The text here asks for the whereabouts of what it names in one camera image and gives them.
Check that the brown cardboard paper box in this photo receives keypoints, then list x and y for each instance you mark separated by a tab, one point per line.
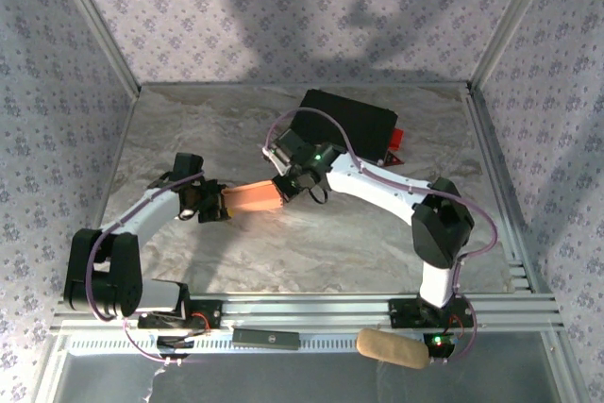
252	197

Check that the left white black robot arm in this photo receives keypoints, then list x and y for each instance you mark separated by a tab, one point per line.
104	271

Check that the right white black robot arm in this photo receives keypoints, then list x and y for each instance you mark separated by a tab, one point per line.
441	228

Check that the black hard case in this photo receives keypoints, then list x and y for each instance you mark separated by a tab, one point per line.
363	124

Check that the dark red triangle piece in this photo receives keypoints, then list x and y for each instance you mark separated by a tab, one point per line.
394	159

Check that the red plastic block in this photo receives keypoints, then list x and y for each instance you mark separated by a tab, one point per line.
397	139

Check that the black rectangular device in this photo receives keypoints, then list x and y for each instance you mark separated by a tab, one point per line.
266	339

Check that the tan cork roll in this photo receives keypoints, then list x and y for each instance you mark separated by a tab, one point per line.
391	348

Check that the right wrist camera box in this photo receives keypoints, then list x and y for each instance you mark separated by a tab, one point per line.
278	156

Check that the aluminium side rail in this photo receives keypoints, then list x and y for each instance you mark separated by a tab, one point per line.
505	186
108	172

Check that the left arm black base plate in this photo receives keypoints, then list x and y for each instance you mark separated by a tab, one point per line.
207	314

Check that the aluminium mounting rail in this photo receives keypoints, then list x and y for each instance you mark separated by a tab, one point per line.
307	311

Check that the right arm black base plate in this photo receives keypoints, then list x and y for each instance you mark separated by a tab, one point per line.
403	313

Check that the aluminium frame post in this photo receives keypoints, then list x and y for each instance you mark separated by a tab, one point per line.
514	21
94	21

